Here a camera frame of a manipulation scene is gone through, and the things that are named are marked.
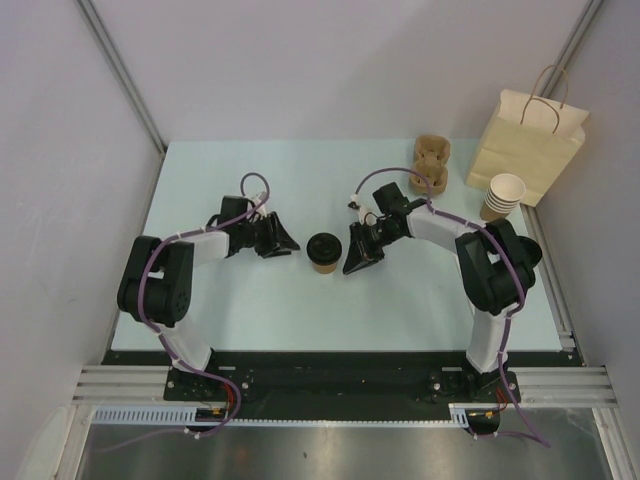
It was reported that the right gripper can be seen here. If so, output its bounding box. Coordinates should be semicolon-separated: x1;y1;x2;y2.
343;219;404;274

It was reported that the aluminium frame rail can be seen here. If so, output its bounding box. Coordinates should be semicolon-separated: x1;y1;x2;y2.
519;206;639;479

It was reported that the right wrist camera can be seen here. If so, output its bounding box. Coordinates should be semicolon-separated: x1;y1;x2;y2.
348;194;376;225

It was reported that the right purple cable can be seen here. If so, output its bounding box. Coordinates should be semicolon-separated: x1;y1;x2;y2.
349;167;551;449

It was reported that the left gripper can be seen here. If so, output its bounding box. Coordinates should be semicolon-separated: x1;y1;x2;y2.
238;212;299;259

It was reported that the brown paper bag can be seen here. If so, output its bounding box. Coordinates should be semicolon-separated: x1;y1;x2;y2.
465;89;589;207

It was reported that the purple cable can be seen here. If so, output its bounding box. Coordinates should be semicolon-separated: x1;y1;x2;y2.
349;167;551;449
92;172;271;451

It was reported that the white cable duct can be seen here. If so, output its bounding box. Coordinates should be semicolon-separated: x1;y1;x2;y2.
92;403;474;429

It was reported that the stack of paper cups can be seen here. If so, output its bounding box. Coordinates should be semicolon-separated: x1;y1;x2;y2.
480;173;527;222

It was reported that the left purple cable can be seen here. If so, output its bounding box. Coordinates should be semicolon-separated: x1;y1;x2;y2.
92;172;271;451

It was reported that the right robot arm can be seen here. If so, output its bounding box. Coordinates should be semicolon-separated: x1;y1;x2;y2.
343;183;541;401

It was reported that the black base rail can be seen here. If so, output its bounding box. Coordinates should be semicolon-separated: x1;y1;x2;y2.
163;351;521;422

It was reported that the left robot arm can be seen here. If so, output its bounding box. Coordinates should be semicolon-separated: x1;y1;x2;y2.
116;194;300;400

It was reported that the cardboard cup carrier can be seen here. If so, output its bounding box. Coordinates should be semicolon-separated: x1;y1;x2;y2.
409;135;451;196

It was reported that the black cup lid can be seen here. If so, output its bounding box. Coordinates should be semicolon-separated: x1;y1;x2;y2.
306;232;342;266

